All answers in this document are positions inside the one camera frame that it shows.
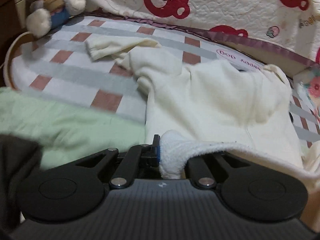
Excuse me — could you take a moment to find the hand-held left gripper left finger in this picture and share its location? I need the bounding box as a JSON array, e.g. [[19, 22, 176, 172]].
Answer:
[[75, 134, 162, 189]]

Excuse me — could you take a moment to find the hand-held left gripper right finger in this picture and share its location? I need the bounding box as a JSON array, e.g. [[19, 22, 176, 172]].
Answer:
[[186, 152, 251, 190]]

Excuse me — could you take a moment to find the cream fleece jacket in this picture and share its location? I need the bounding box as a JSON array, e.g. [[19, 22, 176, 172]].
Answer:
[[85, 36, 320, 180]]

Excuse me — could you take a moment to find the light green quilted blanket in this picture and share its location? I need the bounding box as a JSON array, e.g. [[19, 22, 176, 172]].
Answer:
[[0, 86, 147, 170]]

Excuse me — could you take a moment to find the checked bed sheet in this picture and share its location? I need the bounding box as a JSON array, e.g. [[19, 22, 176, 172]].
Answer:
[[10, 16, 320, 148]]

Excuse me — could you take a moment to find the dark cloth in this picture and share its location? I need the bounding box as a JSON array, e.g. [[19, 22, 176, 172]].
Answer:
[[0, 135, 43, 230]]

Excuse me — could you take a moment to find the bear print quilt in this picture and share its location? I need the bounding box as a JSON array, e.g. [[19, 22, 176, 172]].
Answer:
[[85, 0, 320, 67]]

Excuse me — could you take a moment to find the grey plush rabbit toy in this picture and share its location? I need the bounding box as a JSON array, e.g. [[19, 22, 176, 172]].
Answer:
[[25, 0, 87, 38]]

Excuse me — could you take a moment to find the dark wooden cabinet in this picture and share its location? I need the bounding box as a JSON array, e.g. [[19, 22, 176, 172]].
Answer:
[[0, 0, 27, 88]]

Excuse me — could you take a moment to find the brown wooden bed frame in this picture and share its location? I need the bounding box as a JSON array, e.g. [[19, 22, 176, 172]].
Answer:
[[4, 31, 35, 90]]

